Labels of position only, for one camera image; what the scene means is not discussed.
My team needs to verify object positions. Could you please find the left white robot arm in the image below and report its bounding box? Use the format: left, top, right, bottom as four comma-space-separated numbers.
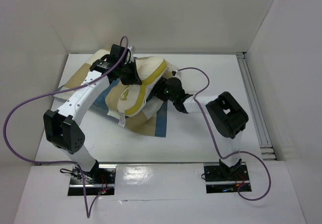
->
43, 55, 140, 181

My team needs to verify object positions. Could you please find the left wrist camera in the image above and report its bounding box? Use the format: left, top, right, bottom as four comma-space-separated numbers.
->
107, 44, 134, 65

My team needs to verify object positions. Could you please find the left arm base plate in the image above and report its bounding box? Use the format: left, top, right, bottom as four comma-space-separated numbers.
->
59, 165, 117, 196

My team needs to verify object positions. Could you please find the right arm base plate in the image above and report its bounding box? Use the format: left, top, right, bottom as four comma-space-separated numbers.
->
201, 163, 252, 194

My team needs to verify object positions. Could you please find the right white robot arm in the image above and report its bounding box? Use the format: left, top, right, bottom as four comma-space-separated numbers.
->
150, 77, 249, 178

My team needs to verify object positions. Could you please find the cream quilted pillow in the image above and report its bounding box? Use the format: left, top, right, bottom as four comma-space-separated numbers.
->
105, 56, 168, 129

